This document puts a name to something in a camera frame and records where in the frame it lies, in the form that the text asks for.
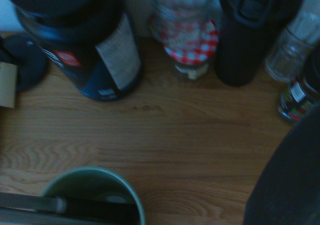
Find metal tongs with black tips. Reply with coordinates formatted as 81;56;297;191
0;191;141;225

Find beige paper card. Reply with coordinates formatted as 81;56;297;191
0;61;19;109

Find jar with red checkered lid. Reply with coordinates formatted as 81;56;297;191
147;0;221;48

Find jar with red checked lid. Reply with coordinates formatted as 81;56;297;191
161;19;220;84

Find clear glass grinder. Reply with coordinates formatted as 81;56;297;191
264;9;320;82

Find black travel mug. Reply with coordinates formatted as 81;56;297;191
214;0;307;88

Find dark blue tub, black lid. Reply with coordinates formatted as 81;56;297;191
4;0;144;103

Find large dark rounded object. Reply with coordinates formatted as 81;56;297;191
243;104;320;225

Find dark blue round base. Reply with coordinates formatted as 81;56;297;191
0;33;50;92

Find green ribbed utensil holder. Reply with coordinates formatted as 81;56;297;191
39;166;146;225

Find small jar with colourful label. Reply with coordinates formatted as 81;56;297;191
277;57;320;125

